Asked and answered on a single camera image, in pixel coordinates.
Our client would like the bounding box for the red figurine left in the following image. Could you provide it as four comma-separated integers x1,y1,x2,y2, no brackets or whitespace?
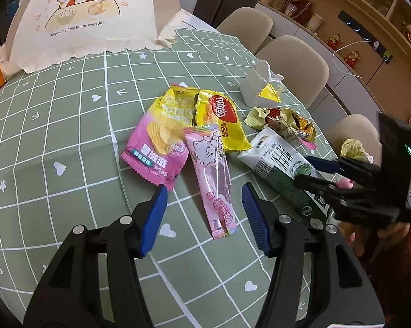
326,33,342,50

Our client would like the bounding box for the right hand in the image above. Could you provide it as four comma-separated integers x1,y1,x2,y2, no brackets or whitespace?
338,221,411,257

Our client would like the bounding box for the yellow trash bag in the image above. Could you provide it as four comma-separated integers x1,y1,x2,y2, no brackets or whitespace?
340,139,374,164

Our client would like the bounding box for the white mesh food cover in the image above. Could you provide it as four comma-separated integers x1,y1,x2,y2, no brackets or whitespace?
0,0,188,78

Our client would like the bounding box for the beige chair middle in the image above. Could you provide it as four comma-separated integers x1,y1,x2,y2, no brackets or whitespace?
256,35,329,108

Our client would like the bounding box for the green grid tablecloth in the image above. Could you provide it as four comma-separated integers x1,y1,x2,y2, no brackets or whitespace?
0,27,333,328

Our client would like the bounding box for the yellow nabati snack packet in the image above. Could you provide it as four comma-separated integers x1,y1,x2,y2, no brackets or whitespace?
194,90,251,152

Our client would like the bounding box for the white charging cable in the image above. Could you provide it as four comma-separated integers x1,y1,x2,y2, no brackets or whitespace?
331,40,378,79

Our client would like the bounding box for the beige chair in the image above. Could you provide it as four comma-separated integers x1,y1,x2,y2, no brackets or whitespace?
325,114,382,165
256,35,329,108
217,7,273,54

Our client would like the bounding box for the pink caterpillar toy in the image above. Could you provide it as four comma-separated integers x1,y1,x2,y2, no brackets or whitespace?
337,178,354,190

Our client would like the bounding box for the pink potato chips packet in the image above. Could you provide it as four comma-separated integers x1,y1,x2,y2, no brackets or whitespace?
121,84,199,191

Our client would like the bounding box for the white cup on shelf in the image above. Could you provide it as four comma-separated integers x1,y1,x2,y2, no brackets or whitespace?
306,13,324,33

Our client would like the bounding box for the green white milk carton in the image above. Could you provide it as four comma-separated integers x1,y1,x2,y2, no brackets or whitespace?
238,127,329,222

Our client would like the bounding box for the pink cat candy wrapper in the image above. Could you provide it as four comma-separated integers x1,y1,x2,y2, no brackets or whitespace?
184,124,237,239

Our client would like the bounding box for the black power strip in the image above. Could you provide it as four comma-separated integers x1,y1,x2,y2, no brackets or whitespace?
338,10,393,64

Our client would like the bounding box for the white yellow gift box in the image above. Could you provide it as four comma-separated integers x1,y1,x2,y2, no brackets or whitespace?
240,60,284,108

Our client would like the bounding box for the beige chair far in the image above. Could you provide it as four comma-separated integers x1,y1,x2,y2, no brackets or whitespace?
217,7,273,54

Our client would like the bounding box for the small red flower gift bag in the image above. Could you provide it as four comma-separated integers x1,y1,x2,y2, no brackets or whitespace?
286,0,313,26

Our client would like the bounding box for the gold noodle wrapper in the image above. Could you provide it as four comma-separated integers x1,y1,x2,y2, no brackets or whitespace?
245,107,317,147

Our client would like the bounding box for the red figurine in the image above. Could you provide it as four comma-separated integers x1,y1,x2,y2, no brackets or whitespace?
345,50,361,69
326,33,342,50

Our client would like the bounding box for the pink spoon-shaped candy wrapper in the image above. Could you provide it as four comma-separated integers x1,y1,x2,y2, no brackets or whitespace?
299,139,317,150

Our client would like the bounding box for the beige chair near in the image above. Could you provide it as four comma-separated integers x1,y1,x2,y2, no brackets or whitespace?
325,114,382,165

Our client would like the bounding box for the red figurine right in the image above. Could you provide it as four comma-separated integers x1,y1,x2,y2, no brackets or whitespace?
345,50,361,69

